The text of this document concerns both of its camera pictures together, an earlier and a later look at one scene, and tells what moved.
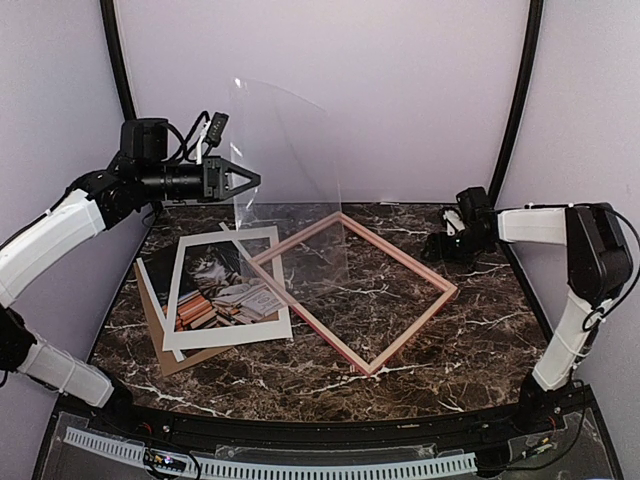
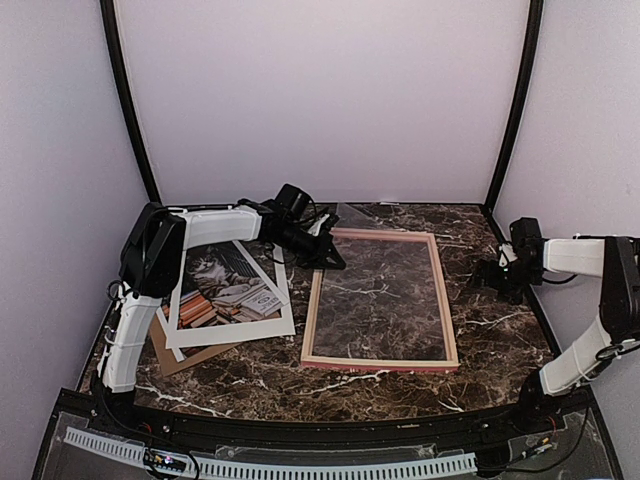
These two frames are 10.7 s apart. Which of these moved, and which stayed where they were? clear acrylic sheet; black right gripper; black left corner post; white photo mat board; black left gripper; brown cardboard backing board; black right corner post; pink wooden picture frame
Moved: pink wooden picture frame; black right gripper; black left gripper; clear acrylic sheet
Stayed: brown cardboard backing board; black right corner post; white photo mat board; black left corner post
